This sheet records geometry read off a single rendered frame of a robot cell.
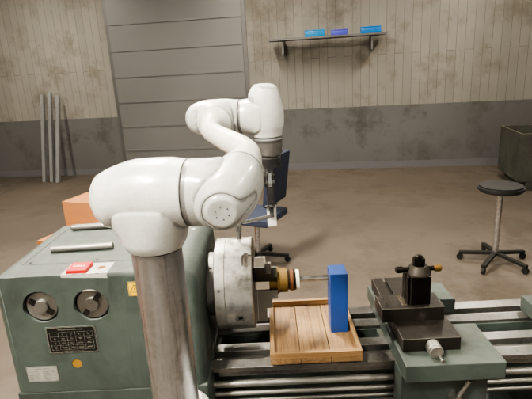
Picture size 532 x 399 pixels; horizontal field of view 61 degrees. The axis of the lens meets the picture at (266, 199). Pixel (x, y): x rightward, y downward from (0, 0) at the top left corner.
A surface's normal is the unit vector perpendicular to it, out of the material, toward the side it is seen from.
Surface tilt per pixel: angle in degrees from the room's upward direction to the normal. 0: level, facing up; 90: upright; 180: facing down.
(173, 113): 90
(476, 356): 0
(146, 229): 97
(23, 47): 90
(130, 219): 96
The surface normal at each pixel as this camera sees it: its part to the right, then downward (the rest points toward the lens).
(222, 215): 0.04, 0.41
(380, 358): -0.05, -0.75
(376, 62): -0.13, 0.28
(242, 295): -0.01, 0.10
